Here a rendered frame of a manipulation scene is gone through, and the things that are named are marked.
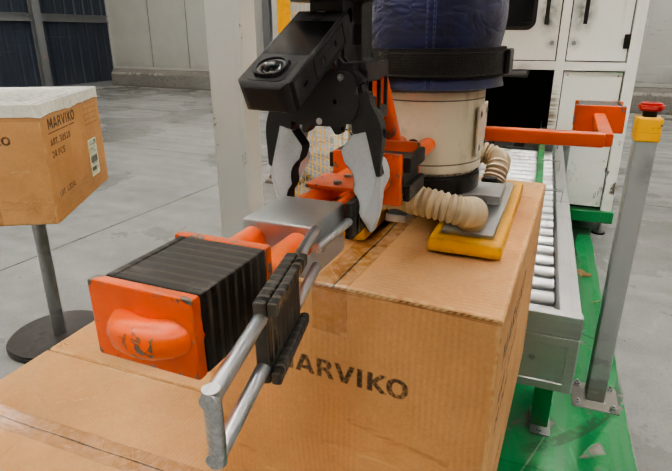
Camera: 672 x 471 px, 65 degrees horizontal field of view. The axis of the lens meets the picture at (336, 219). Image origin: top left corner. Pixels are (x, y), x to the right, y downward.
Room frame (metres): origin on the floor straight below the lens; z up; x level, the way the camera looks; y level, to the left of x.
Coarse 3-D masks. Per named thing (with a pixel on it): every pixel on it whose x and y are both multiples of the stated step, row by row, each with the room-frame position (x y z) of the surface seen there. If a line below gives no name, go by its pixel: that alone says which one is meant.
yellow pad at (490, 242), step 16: (512, 192) 0.88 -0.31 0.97; (496, 208) 0.78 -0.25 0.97; (512, 208) 0.79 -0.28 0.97; (448, 224) 0.71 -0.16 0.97; (496, 224) 0.71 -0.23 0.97; (432, 240) 0.67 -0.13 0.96; (448, 240) 0.66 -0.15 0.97; (464, 240) 0.66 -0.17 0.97; (480, 240) 0.66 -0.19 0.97; (496, 240) 0.66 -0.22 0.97; (480, 256) 0.64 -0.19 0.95; (496, 256) 0.63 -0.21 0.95
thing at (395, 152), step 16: (400, 144) 0.64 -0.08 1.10; (416, 144) 0.63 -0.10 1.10; (336, 160) 0.59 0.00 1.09; (400, 160) 0.56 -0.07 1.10; (416, 160) 0.59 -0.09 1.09; (400, 176) 0.56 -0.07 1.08; (416, 176) 0.61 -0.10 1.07; (384, 192) 0.57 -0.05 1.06; (400, 192) 0.56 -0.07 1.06; (416, 192) 0.59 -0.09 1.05
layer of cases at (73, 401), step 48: (96, 336) 1.10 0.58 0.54; (0, 384) 0.91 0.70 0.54; (48, 384) 0.91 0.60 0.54; (96, 384) 0.91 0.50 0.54; (144, 384) 0.91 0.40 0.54; (192, 384) 0.91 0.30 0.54; (0, 432) 0.77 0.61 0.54; (48, 432) 0.77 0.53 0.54; (96, 432) 0.77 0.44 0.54; (144, 432) 0.77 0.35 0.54; (192, 432) 0.77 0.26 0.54
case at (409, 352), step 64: (384, 256) 0.66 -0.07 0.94; (448, 256) 0.66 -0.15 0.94; (512, 256) 0.66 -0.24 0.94; (320, 320) 0.58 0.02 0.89; (384, 320) 0.54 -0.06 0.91; (448, 320) 0.51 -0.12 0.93; (512, 320) 0.61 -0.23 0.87; (320, 384) 0.58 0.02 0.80; (384, 384) 0.54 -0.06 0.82; (448, 384) 0.51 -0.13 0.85; (512, 384) 0.80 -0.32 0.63; (256, 448) 0.62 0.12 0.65; (320, 448) 0.58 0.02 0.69; (384, 448) 0.54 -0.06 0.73; (448, 448) 0.51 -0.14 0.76
